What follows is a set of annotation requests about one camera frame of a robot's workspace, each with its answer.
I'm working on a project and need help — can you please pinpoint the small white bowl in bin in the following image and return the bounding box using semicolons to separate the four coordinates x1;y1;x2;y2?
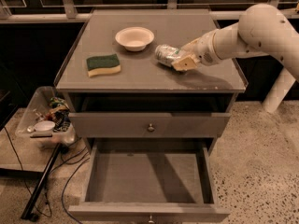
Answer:
35;120;55;132

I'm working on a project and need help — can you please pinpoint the round top drawer knob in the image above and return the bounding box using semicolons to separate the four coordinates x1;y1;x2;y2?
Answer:
147;123;155;133

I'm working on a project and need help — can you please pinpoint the metal window railing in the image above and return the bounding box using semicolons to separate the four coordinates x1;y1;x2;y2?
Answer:
0;0;299;25

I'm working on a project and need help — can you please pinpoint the clear plastic bin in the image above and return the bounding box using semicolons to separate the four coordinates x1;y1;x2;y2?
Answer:
15;86;77;148

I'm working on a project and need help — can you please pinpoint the white paper bowl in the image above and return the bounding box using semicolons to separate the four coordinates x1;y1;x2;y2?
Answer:
115;27;154;52

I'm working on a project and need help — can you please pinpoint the black floor bar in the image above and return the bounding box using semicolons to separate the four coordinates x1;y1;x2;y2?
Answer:
21;144;62;220

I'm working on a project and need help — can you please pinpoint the open grey middle drawer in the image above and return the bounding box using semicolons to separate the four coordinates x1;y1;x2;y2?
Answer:
69;139;230;224

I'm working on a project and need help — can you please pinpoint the green yellow sponge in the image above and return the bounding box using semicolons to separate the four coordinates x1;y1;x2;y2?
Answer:
86;54;121;77

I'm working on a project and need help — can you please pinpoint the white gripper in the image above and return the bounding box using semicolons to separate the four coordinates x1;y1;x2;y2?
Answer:
172;30;221;72

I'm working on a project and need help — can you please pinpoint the round middle drawer knob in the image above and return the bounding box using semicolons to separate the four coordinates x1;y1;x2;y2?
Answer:
148;216;155;224

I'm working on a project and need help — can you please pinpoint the crushed silver 7up can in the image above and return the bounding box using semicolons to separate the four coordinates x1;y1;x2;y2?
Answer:
155;44;180;67

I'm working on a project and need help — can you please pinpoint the grey drawer cabinet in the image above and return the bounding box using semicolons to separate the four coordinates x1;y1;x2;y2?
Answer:
55;9;247;147

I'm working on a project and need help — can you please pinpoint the grey top drawer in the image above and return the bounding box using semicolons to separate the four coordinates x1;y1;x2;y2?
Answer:
69;112;230;138

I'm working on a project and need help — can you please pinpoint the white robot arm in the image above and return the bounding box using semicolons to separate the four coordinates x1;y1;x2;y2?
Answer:
181;4;299;113

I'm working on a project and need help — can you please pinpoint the clutter of items in bin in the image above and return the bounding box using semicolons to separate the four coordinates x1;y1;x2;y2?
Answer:
35;97;71;133

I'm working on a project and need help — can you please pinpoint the round drawer knob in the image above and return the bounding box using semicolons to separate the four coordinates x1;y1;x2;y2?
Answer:
148;216;155;224
147;123;155;133

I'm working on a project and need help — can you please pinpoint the black floor cable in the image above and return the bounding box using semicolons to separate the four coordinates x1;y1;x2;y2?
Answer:
3;126;92;224

